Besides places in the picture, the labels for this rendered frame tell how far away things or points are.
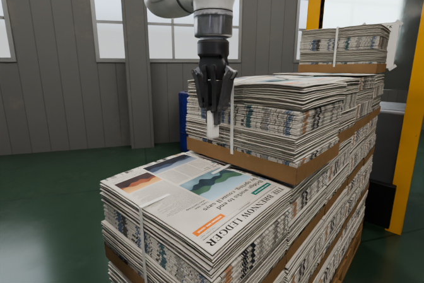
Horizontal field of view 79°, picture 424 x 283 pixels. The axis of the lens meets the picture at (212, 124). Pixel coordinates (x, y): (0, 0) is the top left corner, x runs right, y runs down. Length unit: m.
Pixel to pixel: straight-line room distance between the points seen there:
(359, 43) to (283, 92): 0.90
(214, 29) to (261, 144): 0.29
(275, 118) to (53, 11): 3.44
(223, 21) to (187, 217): 0.41
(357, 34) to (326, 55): 0.16
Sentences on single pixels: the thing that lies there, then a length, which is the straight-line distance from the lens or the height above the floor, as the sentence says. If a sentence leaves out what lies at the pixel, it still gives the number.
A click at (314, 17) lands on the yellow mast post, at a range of 2.11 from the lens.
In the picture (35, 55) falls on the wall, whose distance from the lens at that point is 3.85.
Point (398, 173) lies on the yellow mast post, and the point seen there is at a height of 0.42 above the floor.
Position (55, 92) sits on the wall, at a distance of 3.81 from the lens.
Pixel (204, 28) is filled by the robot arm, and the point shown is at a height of 1.18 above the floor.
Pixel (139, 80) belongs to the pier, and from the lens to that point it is 3.49.
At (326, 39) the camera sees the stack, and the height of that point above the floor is 1.23.
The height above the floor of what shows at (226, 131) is 0.93.
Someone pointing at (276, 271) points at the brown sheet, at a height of 0.63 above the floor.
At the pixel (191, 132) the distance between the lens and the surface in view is 0.81.
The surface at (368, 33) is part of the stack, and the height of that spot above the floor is 1.25.
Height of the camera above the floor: 1.10
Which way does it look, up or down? 13 degrees down
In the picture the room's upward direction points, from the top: straight up
